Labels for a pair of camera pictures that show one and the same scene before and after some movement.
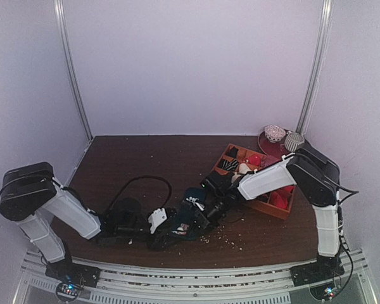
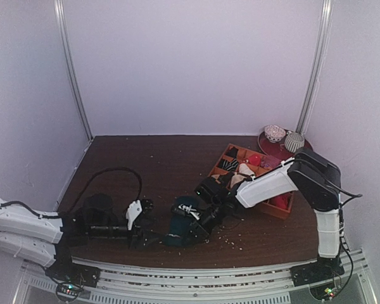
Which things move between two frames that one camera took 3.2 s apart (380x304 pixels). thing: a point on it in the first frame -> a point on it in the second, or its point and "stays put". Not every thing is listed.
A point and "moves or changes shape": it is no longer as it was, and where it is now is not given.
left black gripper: (158, 244) -> (139, 239)
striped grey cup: (292, 140) stays put
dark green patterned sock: (183, 227) moves or changes shape
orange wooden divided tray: (240, 161) stays put
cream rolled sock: (243, 168) stays put
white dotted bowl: (274, 133) stays put
